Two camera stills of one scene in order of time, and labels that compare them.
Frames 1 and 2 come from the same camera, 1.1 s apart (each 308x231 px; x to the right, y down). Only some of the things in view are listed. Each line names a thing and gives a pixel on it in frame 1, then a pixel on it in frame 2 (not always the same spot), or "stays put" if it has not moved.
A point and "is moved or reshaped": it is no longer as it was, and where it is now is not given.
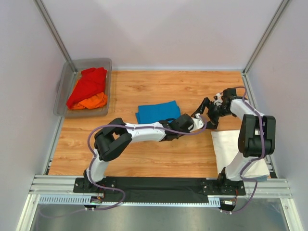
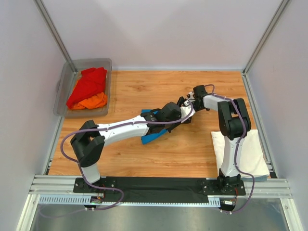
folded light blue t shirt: [262, 178] stays put
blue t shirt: [154, 113] is moved or reshaped
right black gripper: [200, 109] to [182, 101]
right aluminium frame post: [283, 5] stays put
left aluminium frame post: [53, 29] stays put
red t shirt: [92, 81] stays put
